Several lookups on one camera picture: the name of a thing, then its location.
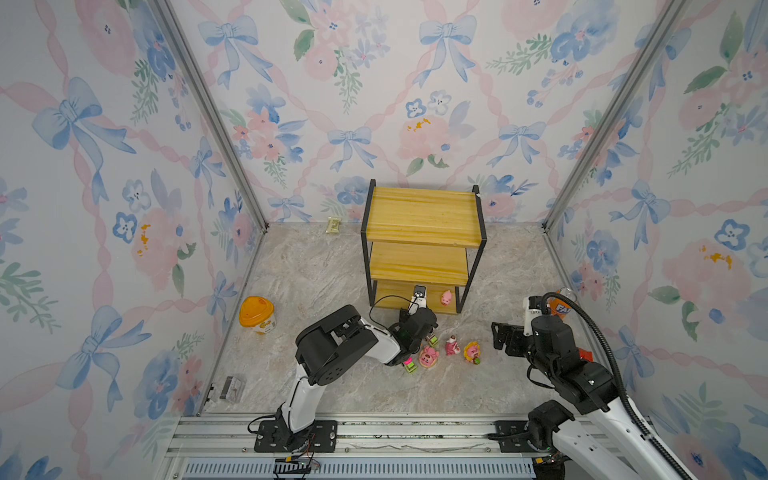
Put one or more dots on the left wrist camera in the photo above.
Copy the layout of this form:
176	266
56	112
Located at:
419	297

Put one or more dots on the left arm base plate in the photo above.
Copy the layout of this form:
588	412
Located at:
274	436

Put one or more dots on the pink bear donut toy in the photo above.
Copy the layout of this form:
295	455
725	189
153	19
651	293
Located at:
428	357

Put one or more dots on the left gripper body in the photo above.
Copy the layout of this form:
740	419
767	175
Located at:
403	319

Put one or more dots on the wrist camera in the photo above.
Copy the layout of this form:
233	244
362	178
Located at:
532	310
419	297

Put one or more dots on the wooden three-tier shelf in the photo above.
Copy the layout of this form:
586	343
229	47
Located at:
433	238

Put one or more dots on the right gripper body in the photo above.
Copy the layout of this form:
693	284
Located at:
541	362

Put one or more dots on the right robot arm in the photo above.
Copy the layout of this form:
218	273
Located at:
594	423

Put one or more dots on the pink bear cream toy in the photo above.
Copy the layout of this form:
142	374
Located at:
452	346

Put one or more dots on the pink pig toy on shelf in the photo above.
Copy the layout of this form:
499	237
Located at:
446	298

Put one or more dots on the pink green toy car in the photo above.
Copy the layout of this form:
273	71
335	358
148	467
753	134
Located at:
410	366

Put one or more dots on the grey small box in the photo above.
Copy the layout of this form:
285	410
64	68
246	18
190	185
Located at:
232	389

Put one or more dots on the orange soda can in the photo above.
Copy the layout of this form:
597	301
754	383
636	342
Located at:
559	307

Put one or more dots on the orange lid plastic jar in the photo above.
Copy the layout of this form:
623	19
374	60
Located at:
257	314

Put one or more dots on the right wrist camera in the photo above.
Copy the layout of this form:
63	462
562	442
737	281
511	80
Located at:
532	310

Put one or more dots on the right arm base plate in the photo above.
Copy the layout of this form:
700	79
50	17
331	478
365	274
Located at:
530	436

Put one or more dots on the red small object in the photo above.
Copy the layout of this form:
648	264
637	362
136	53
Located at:
586	355

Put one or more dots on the small green packet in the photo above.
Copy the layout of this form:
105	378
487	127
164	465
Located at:
333	225

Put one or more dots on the pink bear sunflower toy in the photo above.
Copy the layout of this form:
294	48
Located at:
472	353

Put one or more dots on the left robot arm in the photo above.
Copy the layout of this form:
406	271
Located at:
331	346

